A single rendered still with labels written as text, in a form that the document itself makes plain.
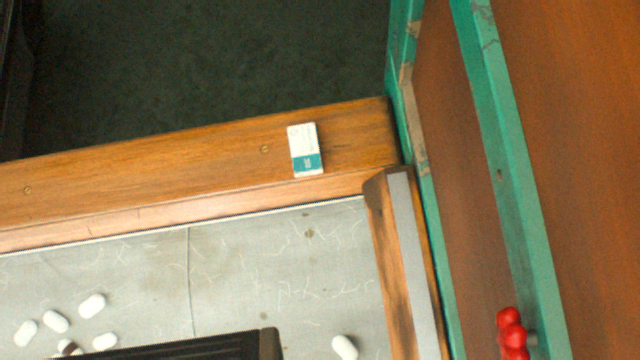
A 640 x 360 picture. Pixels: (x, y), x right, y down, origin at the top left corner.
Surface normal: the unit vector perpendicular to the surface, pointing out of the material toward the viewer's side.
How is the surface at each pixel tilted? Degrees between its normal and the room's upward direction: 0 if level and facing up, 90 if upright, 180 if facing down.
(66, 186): 0
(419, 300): 0
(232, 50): 0
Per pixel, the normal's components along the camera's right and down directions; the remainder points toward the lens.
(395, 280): -0.93, 0.04
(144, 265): -0.04, -0.25
